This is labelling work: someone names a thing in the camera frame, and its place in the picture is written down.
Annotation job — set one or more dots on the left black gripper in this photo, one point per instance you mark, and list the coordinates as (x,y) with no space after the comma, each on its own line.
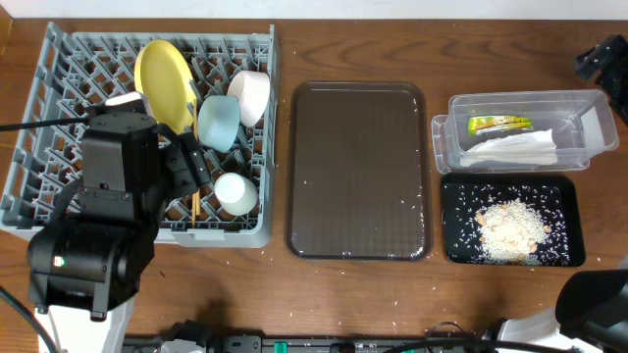
(185,164)

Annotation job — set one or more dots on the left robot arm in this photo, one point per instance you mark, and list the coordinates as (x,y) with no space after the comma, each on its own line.
(86,263)

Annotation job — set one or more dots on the clear plastic waste container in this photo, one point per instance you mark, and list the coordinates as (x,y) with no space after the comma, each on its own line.
(581,121)

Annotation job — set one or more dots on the rice and food scraps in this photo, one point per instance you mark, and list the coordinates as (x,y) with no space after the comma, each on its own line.
(498,224)

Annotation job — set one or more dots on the white plastic cup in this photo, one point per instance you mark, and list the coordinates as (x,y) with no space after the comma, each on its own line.
(236,194)

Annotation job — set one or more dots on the wooden chopstick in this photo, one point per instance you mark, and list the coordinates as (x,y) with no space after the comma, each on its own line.
(195,132)
(196,207)

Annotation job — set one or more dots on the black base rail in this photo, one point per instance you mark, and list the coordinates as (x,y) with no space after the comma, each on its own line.
(190,336)

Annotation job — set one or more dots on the dark brown serving tray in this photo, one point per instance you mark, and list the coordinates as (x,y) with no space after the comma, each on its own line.
(359,172)

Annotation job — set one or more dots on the white napkin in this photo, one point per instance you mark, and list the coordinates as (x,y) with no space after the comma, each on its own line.
(536,148)

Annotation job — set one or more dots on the yellow round plate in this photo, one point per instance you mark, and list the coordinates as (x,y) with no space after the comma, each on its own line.
(164,77)

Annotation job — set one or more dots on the light blue bowl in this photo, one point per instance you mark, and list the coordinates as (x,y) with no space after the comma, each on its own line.
(218,122)

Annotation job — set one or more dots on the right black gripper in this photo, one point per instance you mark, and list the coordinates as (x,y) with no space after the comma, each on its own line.
(613,79)

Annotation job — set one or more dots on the black food waste tray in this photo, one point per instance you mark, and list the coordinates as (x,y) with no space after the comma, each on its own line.
(568,196)

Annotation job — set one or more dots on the green snack wrapper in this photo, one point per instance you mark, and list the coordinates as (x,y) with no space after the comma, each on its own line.
(486,124)

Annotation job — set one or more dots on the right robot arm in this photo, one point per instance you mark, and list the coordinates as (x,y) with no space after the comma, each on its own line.
(591,310)

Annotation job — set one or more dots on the white pink bowl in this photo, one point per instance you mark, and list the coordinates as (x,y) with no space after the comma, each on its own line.
(252,92)

